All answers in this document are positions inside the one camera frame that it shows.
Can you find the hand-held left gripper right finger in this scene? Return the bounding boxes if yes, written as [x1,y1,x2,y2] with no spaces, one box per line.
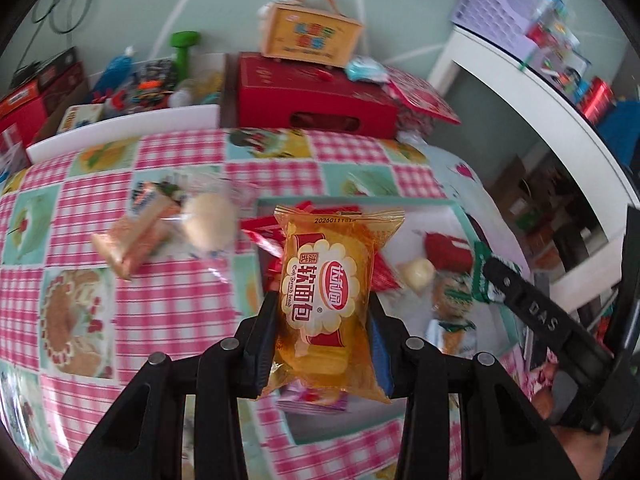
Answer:
[367,292,576,480]

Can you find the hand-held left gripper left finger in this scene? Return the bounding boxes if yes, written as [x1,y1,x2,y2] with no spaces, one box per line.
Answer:
[62,290,281,480]

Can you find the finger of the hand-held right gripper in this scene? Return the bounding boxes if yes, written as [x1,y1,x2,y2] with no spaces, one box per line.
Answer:
[481,255,531,311]

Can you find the green white biscuit packet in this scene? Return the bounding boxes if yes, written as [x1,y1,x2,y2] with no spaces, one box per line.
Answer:
[467,240,523,306]

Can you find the white shallow box teal rim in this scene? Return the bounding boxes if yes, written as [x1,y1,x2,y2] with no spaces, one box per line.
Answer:
[250,197,531,448]

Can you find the dark red packet white label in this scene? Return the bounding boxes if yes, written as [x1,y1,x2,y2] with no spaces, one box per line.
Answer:
[424,232,476,273]

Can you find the white green cracker packet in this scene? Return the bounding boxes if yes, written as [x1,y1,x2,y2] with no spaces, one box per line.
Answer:
[425,317,478,358]

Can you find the pink cake roll packet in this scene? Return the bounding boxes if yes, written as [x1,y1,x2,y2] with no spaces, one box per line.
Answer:
[275,380,351,413]

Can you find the small round yellow pastry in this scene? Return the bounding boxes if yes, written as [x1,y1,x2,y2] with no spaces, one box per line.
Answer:
[402,257,436,291]

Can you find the yellow bread packet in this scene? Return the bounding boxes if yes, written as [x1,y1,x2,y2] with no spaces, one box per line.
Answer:
[255,205,406,406]

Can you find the person's right hand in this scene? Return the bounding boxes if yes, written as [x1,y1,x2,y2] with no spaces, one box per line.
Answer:
[530,362,613,480]

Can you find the cardboard boxes under shelf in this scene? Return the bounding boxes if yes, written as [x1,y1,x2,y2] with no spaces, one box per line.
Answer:
[487,155,608,271]

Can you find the round bun in clear bag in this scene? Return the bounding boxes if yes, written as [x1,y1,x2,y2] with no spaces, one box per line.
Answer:
[172,175,261,261]

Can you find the beige biscuit packet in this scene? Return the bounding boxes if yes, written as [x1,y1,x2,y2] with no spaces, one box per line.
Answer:
[90,182,183,281]

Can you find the red patterned tin box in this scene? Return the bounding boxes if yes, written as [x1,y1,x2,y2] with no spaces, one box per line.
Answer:
[385,67,462,141]

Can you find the white shelf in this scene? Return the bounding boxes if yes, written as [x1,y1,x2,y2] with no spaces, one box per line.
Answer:
[425,25,640,301]

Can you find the pink checked tablecloth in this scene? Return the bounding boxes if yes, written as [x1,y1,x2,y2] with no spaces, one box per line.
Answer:
[0,127,541,480]

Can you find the colourful shelf clutter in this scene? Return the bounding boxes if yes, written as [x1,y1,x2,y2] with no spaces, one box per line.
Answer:
[525,0,640,151]

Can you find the wet wipes pack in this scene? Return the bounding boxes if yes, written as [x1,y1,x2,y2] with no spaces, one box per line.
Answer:
[346,57,390,83]

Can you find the white cardboard box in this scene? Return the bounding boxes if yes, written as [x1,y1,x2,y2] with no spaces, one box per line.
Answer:
[25,52,226,166]

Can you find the red gift box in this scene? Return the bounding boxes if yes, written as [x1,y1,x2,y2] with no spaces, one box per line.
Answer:
[235,51,401,140]

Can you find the purple plastic basket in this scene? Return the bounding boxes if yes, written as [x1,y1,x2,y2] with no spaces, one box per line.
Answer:
[450,0,546,56]

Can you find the dark toy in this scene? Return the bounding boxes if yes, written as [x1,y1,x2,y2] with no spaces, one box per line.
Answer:
[127,59,178,106]

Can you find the yellow print small box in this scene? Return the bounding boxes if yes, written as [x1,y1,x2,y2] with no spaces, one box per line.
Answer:
[55,105,108,133]

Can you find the green dumbbell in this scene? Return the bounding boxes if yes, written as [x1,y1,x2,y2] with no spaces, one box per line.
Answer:
[170,31,202,81]

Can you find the blue bottle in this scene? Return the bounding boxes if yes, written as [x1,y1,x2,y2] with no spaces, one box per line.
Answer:
[90,46,137,101]

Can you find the dark red box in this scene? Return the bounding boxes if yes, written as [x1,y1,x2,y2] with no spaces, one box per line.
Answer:
[37,47,91,111]

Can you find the orange box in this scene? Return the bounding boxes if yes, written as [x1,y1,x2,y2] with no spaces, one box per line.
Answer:
[0,82,46,121]

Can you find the yellow gift case with handle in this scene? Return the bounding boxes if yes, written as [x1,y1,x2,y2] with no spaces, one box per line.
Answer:
[260,0,363,67]

